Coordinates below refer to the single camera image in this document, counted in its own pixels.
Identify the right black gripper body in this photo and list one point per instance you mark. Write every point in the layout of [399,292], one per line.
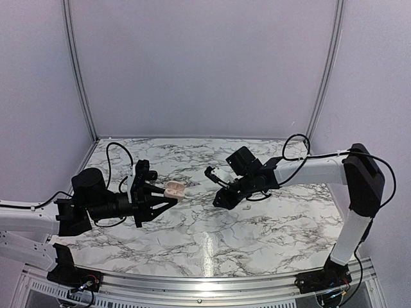
[246,188]

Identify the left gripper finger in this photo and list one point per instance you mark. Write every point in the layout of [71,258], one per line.
[152,189]
[161,206]

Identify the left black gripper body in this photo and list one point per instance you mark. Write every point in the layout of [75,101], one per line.
[138,203]

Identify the white round charging case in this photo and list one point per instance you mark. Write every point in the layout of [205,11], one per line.
[174,189]

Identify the black earbud charging case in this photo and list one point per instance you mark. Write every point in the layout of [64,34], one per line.
[152,176]

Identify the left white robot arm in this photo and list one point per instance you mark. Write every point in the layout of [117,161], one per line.
[91,202]

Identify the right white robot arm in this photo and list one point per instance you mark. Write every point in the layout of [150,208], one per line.
[355,168]

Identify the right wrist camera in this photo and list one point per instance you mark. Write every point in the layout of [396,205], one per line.
[218,176]

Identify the aluminium front rail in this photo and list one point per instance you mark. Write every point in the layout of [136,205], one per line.
[130,290]

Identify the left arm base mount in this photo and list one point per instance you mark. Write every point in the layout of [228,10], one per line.
[66,273]

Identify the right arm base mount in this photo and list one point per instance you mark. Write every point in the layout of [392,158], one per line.
[331,275]

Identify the right aluminium corner post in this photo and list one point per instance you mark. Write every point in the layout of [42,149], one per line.
[331,58]

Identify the aluminium corner post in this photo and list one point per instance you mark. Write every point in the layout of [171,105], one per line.
[76,67]
[331,58]

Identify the left aluminium corner post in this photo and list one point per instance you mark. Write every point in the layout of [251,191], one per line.
[76,67]

